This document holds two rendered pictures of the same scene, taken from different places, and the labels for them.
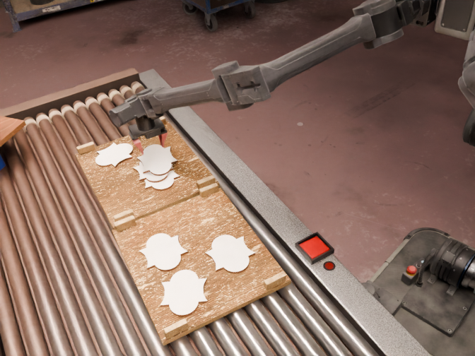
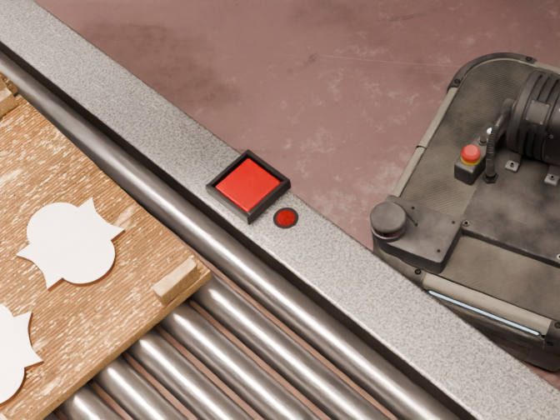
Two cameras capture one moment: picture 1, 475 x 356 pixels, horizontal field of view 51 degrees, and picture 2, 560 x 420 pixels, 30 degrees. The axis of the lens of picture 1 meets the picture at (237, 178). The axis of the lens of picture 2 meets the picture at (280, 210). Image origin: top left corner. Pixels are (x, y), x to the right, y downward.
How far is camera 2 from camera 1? 14 cm
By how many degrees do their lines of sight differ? 15
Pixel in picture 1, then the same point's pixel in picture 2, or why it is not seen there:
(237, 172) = (51, 49)
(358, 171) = not seen: outside the picture
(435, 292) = (524, 187)
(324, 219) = (283, 78)
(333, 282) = (299, 251)
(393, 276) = (437, 173)
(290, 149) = not seen: outside the picture
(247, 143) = not seen: outside the picture
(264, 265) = (150, 252)
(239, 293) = (109, 326)
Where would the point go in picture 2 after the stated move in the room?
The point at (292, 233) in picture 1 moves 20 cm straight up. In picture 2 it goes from (197, 163) to (164, 58)
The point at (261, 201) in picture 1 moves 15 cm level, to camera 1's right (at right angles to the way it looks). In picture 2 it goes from (118, 106) to (222, 72)
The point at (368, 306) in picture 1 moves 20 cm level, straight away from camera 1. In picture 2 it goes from (377, 287) to (382, 150)
